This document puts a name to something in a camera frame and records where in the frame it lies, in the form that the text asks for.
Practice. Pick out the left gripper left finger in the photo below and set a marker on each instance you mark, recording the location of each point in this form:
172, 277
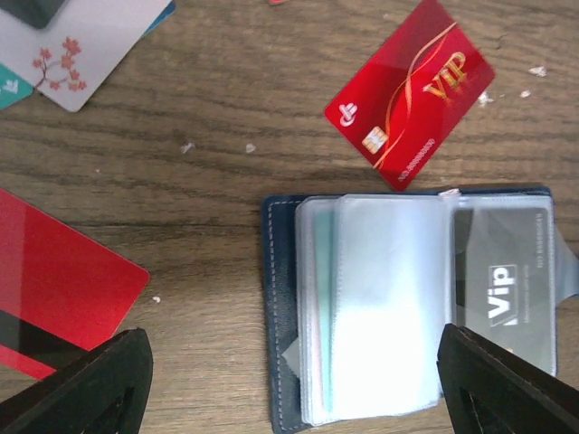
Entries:
104, 391

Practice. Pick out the red striped card left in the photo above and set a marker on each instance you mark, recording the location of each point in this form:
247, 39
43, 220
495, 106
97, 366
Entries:
62, 293

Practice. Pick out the navy blue card holder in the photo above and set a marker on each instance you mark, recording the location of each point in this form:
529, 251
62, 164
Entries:
393, 292

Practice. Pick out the white card red print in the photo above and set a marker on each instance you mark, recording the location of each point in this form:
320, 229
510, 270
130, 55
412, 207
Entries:
66, 49

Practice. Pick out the teal card upper left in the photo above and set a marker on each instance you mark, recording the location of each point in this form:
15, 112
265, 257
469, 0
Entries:
12, 88

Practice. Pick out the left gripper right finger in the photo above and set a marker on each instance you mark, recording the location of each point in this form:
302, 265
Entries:
488, 389

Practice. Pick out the teal VIP card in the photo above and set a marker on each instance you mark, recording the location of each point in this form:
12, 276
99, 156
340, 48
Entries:
323, 231

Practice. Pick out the red VIP card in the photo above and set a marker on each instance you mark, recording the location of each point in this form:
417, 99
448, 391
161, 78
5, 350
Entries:
404, 102

